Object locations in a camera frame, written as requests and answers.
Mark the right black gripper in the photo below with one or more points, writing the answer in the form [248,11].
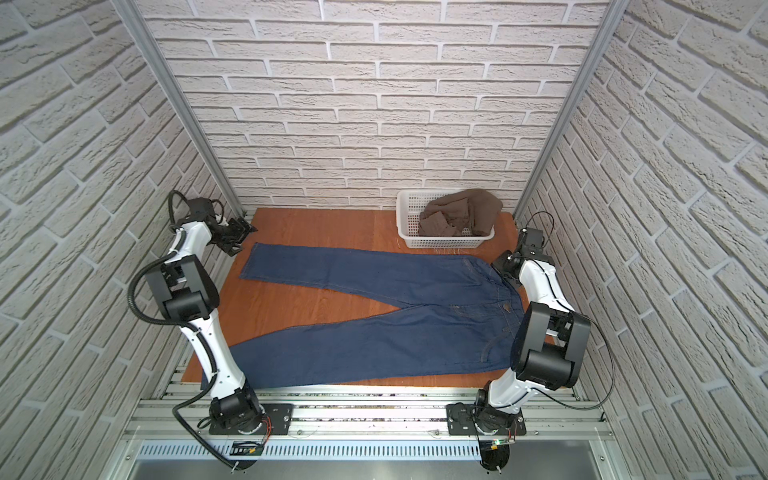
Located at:
[499,263]

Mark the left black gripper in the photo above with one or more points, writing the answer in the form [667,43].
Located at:
[242,227]

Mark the blue denim jeans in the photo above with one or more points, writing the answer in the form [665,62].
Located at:
[452,314]

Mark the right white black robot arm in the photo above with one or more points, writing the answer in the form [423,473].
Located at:
[547,353]

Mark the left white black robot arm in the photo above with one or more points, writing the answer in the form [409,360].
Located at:
[177,290]

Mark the brown trousers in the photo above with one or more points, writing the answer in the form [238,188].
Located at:
[475,210]

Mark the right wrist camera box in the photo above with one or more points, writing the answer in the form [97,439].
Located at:
[532,238]

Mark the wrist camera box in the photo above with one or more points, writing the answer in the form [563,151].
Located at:
[201,210]
[532,238]

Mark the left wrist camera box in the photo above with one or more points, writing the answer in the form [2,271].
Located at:
[201,210]

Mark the aluminium mounting rail frame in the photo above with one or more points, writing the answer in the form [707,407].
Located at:
[373,432]

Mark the left aluminium corner post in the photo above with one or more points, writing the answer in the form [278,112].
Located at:
[139,30]

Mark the aluminium corner post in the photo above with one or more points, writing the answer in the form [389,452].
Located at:
[139,30]
[594,54]

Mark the right aluminium corner post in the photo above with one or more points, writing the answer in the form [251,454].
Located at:
[594,54]

